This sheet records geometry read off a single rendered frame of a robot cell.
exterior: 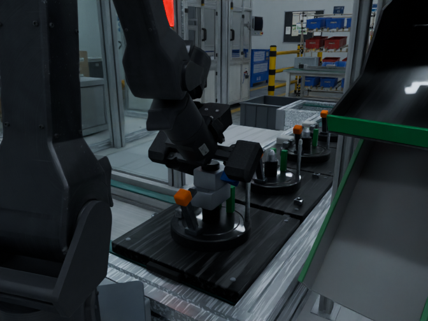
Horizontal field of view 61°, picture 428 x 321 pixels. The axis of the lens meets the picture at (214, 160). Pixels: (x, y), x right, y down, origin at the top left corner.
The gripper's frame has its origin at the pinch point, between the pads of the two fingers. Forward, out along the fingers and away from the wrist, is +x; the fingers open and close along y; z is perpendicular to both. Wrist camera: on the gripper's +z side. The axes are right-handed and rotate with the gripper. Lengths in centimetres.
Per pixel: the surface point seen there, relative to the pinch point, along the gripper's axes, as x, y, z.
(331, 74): 348, 108, 361
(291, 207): 18.0, -8.9, 4.1
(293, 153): 35.0, 1.2, 27.1
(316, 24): 429, 202, 573
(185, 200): -4.9, -0.9, -8.2
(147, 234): 3.1, 8.4, -13.2
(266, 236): 9.8, -9.2, -5.5
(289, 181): 22.3, -5.1, 12.0
